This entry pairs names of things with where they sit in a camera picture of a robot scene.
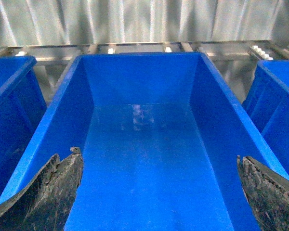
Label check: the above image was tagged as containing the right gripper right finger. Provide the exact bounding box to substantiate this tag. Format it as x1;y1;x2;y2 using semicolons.
236;155;289;231

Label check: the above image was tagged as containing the blue stacked target bin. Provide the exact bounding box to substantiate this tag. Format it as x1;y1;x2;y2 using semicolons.
242;60;289;175

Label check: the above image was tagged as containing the blue source bin with buttons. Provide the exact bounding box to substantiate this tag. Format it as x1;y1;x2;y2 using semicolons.
0;56;47;196

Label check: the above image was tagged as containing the blue empty middle bin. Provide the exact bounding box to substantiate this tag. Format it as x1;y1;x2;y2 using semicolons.
0;52;289;231

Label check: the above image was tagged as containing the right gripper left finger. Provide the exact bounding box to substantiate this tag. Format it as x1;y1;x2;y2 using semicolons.
0;147;84;231

